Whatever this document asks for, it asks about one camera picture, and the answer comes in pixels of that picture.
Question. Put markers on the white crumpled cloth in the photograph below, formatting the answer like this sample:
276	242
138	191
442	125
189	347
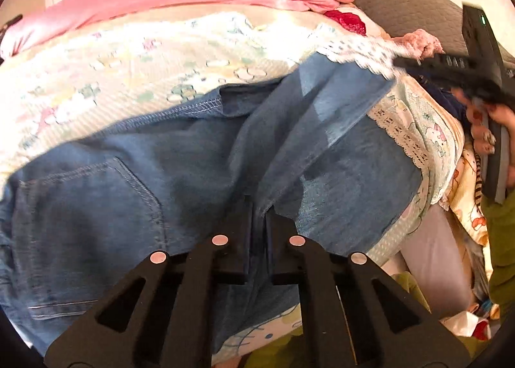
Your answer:
462	323

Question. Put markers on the navy cloth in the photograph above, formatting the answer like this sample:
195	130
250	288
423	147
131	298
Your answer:
446	100

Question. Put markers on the cartoon printed blanket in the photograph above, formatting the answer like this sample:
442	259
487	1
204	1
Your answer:
120	58

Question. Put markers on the pink fluffy cloth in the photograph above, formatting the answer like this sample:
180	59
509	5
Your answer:
422	44

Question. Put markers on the person's right hand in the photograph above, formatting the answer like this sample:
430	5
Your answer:
499	120

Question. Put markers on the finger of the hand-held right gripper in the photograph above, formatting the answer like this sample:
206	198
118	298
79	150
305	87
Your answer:
434	64

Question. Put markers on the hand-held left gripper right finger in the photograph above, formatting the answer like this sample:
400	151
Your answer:
277	239

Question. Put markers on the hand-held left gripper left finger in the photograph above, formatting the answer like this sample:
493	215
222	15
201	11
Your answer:
238	239

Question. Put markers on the red embroidered cloth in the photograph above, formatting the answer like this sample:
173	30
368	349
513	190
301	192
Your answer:
348	22

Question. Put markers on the yellow cartoon printed cloth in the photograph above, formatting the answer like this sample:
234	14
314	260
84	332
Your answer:
466	199

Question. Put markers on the blue denim pants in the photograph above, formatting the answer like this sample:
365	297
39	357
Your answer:
120	211

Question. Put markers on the person's green pants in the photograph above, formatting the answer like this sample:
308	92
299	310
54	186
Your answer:
501	255

